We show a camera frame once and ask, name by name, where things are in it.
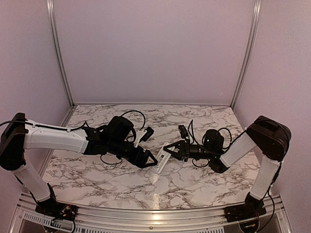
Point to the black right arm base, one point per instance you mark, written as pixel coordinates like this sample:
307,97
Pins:
252,207

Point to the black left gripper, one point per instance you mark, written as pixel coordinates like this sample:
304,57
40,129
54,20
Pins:
142,162

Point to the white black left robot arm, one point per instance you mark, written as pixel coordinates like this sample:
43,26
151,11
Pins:
118,137

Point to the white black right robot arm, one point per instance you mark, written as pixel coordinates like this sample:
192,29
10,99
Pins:
264,135

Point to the right aluminium frame post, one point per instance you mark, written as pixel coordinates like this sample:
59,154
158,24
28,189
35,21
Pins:
248,52

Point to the aluminium frame post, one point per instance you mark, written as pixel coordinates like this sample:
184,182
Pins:
58,53
248,52

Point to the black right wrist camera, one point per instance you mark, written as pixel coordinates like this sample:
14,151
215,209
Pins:
183,131

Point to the white air conditioner remote control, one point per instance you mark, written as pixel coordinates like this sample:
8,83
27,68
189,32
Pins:
158,168

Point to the white remote battery cover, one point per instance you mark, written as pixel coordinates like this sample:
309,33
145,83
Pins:
162,155

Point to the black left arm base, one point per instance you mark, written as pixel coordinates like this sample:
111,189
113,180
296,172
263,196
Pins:
57,210

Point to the left aluminium frame post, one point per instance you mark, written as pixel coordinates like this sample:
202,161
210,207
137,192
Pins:
58,53

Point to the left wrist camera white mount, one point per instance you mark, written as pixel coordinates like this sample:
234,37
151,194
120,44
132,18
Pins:
143,135

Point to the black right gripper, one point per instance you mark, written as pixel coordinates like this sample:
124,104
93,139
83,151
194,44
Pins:
183,149

